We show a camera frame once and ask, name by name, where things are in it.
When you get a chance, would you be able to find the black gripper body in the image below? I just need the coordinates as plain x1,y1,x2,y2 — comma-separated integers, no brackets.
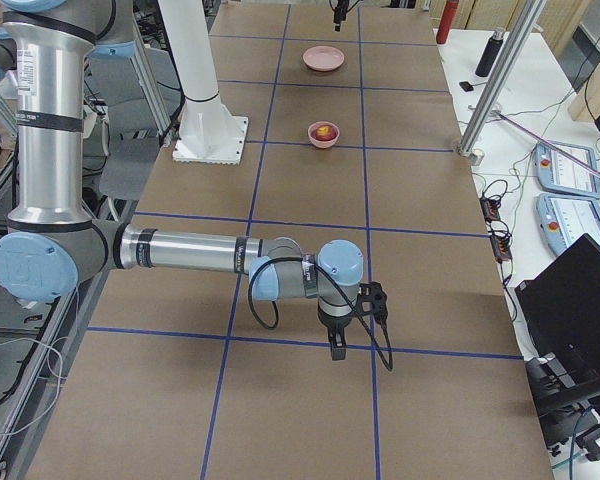
329,0,355,20
318,307,353,345

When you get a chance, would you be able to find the red apple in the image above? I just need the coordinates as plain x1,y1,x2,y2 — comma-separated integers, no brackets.
313,124,338,142

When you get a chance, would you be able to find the pink bowl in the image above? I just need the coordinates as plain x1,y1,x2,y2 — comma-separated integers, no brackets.
307,121,340,149

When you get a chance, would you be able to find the pink plate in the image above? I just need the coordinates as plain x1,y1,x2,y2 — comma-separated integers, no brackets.
302,45,345,73

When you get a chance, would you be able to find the red water bottle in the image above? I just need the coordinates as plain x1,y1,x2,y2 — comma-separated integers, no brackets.
436,0,459,45

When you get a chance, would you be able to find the black small device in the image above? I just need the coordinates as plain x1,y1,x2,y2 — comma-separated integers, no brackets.
459,81,474,92

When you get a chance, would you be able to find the black water bottle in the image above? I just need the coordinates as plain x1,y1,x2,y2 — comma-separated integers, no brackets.
475,27,505,78

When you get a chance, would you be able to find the black laptop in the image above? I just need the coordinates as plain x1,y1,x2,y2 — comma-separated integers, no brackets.
515,234,600,372

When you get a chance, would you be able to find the lower teach pendant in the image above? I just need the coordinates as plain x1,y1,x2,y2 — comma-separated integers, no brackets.
536,193,600,256

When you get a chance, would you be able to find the teach pendant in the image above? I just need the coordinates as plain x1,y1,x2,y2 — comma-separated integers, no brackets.
533,143,600,199
536,193,600,256

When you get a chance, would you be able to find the upper teach pendant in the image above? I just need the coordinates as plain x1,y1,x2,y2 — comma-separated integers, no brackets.
533,143,600,199

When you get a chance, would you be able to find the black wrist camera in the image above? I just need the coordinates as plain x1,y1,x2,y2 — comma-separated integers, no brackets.
356,282,388,325

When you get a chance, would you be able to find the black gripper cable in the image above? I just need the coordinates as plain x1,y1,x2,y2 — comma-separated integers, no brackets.
246,257,396,372

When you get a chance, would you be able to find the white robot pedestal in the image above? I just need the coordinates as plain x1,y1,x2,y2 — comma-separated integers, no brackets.
159,0,249,165

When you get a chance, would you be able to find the aluminium frame post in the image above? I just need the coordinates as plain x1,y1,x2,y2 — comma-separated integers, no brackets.
456,0,546,166

